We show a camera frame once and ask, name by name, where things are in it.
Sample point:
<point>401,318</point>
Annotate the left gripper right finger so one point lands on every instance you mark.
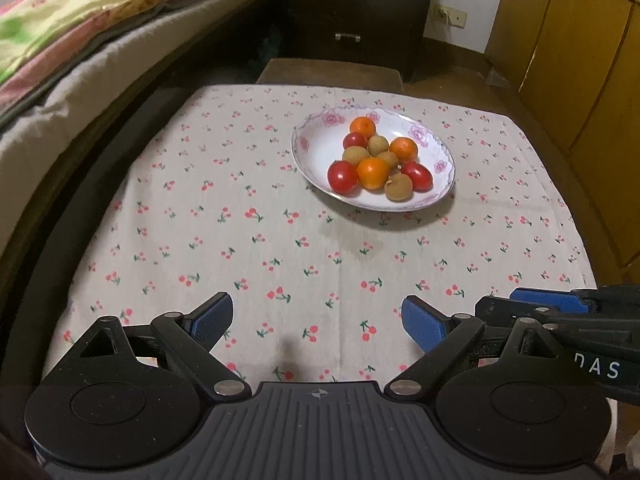
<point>445,342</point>

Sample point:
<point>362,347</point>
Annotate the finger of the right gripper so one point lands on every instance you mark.
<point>504,312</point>
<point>608,300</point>

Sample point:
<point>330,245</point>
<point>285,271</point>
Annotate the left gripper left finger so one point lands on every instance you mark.
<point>187,340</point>

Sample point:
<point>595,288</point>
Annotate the oblong red tomato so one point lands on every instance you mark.
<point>421,178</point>

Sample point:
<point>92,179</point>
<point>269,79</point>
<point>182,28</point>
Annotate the large tan longan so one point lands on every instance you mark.
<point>398,188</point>

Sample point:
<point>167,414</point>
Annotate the smooth orange fruit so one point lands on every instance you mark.
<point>373,173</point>

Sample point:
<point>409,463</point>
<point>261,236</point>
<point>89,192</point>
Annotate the red tomato with calyx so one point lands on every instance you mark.
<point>342,177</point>

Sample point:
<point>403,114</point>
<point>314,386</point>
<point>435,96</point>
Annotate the round red cherry tomato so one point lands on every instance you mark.
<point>355,139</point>

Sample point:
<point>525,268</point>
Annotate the mandarin orange with stem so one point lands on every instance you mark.
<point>363,125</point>

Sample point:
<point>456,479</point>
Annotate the cherry print tablecloth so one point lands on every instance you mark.
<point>215,202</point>

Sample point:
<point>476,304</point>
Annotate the white floral plate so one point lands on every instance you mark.
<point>318,142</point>

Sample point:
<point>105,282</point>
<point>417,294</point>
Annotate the beige mattress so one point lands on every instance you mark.
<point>36,139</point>

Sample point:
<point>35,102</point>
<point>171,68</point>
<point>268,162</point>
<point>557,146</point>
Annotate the brown wooden wardrobe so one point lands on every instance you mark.
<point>574,65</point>

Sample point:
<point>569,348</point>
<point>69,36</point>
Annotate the brown wooden stool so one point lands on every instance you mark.
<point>334,74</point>

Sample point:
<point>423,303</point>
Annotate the dark wooden nightstand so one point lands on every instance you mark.
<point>391,31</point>

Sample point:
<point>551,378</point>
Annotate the colourful floral quilt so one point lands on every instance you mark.
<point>40,37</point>

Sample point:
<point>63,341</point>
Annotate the wall power outlet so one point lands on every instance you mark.
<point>452,17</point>

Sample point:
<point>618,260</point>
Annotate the metal drawer handle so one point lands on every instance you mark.
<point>343,37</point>

